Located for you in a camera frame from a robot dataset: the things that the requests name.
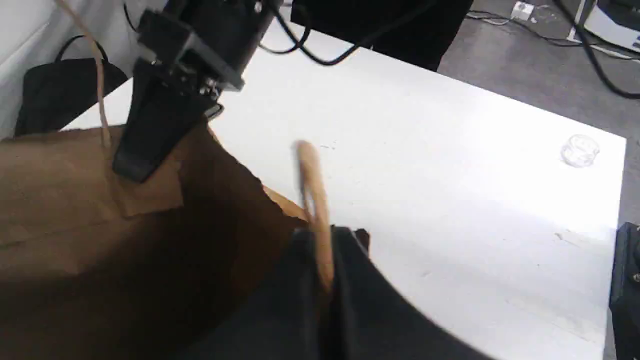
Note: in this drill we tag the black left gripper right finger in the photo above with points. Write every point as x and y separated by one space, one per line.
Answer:
371 320

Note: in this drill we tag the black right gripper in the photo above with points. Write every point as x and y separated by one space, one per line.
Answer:
187 50

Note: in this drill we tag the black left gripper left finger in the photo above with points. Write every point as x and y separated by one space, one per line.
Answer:
279 319

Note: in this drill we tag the brown paper bag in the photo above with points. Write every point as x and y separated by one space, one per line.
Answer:
98 267

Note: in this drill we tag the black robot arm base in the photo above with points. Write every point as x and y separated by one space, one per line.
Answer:
624 300

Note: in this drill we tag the black bag behind table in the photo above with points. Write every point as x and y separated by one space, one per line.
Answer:
56 93

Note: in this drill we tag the white power strip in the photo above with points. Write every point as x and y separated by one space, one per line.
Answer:
522 11

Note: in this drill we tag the white device on floor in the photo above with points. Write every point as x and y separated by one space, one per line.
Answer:
616 22

